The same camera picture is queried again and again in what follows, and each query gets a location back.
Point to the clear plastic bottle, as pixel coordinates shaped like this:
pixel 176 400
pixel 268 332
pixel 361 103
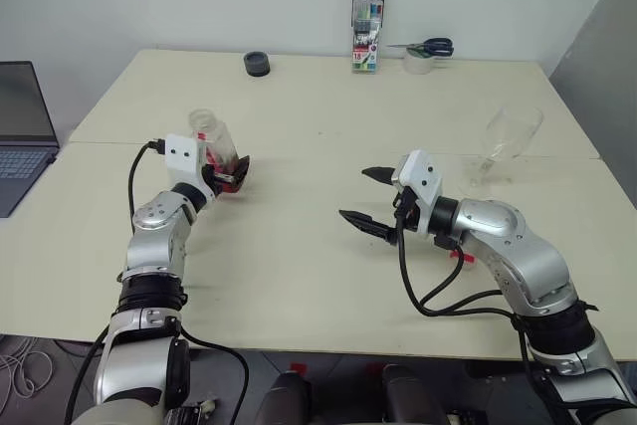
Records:
pixel 219 139

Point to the grey laptop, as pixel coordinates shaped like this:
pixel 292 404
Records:
pixel 22 106

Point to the white tape roll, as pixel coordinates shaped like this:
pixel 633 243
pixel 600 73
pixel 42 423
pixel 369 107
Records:
pixel 419 65

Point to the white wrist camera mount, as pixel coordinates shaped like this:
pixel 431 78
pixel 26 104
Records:
pixel 181 156
pixel 420 176

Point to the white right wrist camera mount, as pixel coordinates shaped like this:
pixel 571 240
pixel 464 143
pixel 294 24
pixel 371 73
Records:
pixel 420 176

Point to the grey partition panel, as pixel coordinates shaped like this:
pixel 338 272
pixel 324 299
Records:
pixel 602 71

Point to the clear plastic cup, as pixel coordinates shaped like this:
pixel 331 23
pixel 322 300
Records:
pixel 512 131

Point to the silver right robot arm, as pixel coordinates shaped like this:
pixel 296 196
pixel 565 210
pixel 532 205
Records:
pixel 522 251

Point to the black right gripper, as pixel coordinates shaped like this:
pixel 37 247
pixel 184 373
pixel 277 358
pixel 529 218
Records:
pixel 408 211

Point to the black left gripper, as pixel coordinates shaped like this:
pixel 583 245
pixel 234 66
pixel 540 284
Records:
pixel 221 180

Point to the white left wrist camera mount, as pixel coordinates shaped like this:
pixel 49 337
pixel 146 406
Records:
pixel 181 156

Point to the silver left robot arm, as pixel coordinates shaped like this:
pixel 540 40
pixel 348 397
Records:
pixel 154 246

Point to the marker pen set case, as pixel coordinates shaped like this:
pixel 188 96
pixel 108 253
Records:
pixel 368 44

